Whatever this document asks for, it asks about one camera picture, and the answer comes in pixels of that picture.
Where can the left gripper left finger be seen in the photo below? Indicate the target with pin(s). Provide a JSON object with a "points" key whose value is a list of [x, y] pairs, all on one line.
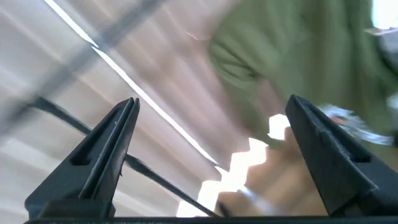
{"points": [[93, 168]]}

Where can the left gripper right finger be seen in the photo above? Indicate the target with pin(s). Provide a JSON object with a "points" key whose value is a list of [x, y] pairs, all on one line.
{"points": [[335, 174]]}

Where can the green printed shirt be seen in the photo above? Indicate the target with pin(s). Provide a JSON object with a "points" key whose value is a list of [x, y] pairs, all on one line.
{"points": [[295, 46]]}

